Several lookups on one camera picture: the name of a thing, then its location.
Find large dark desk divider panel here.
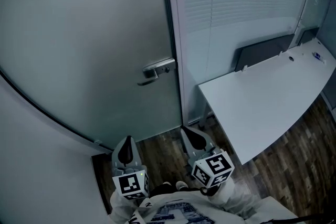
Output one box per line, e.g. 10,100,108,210
234,34,293,73

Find white desk leg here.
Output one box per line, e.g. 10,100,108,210
199,91,214,128

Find white desk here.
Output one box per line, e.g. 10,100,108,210
197,38,336,166

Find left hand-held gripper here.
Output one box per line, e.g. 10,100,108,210
111,135,151,201

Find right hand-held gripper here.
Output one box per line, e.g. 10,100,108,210
180,126,235,188

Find person's left shoe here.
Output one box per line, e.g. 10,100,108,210
151,182,173,196

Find frosted glass door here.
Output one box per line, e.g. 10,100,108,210
0,0,184,151

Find white furniture top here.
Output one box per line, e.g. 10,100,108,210
258,196,336,224

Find small blue white desk item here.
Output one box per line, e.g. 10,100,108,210
311,51,327,64

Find person's right shoe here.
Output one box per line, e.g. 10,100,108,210
175,180,189,191

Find person's left forearm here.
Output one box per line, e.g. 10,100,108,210
109,190,148,224

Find person's shoe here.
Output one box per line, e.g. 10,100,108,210
175,180,189,191
151,182,173,196

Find grey metal door frame post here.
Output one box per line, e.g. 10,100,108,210
159,0,190,126

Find person's right forearm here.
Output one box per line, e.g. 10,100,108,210
207,177,263,218

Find small dark desk divider panel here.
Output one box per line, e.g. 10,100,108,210
297,27,319,45

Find frosted glass partition wall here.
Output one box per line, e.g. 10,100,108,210
172,0,320,125

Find silver door lever handle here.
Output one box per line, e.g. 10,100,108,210
136,58,176,87

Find person's white printed sweatshirt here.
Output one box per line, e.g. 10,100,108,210
125,190,266,224

